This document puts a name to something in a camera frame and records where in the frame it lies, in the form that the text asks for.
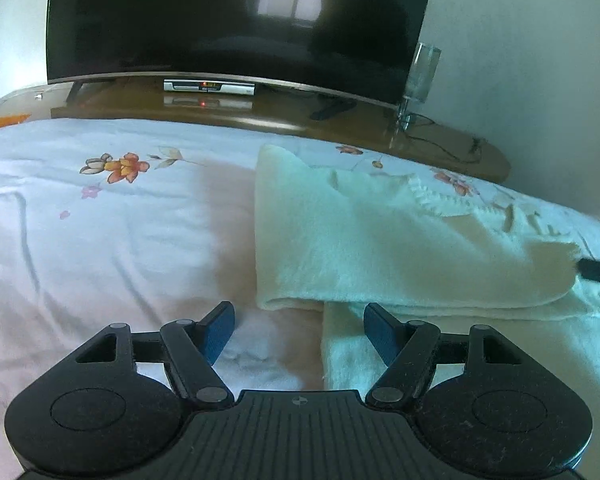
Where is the floral white bed sheet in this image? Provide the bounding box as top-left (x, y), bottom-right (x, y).
top-left (0, 117), bottom-right (600, 461)

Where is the silver set-top box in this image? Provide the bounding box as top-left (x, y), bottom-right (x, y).
top-left (163, 79), bottom-right (257, 96)

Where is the black cable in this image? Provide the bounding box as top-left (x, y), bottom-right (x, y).
top-left (405, 115), bottom-right (486, 165)

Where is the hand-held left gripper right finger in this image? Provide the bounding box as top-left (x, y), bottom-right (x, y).
top-left (363, 302), bottom-right (526, 411)

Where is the black flat screen television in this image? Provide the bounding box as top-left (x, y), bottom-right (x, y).
top-left (45, 0), bottom-right (438, 121)

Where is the wooden television stand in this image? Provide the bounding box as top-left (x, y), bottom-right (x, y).
top-left (0, 77), bottom-right (512, 185)

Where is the white knitted garment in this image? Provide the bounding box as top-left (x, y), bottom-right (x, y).
top-left (254, 144), bottom-right (600, 396)

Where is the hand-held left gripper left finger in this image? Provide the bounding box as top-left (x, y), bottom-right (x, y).
top-left (72, 301), bottom-right (237, 411)

